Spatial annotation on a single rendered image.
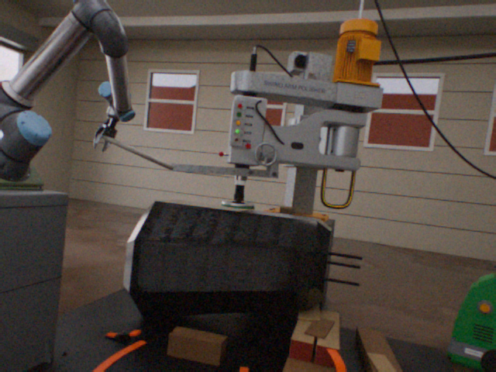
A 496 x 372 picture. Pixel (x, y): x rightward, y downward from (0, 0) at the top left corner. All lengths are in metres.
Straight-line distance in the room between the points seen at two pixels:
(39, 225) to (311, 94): 1.71
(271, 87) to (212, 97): 6.87
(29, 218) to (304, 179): 2.05
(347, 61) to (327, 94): 0.26
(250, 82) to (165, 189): 7.34
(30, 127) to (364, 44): 1.92
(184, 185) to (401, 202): 4.70
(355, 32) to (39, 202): 2.07
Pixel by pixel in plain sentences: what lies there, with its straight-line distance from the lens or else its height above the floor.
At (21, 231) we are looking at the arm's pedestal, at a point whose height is 0.68.
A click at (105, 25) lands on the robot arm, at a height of 1.57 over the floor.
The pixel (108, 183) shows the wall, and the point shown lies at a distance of 10.63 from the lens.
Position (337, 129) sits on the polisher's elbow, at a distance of 2.73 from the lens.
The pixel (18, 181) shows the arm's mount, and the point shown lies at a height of 0.89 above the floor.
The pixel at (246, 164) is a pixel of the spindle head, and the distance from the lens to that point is 2.53.
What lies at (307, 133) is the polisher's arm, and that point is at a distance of 2.62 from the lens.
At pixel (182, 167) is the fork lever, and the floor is 1.04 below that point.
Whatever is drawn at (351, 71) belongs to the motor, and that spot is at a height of 1.76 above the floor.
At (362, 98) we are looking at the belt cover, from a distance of 2.75.
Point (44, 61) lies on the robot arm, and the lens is 2.03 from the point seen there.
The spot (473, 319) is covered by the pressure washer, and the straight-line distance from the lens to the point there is 2.98.
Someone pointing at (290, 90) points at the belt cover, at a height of 1.59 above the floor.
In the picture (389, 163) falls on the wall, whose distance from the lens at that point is 8.47.
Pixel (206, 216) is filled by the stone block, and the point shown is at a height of 0.75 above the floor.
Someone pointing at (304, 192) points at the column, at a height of 0.96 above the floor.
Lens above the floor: 1.03
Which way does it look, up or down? 4 degrees down
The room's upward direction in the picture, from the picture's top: 6 degrees clockwise
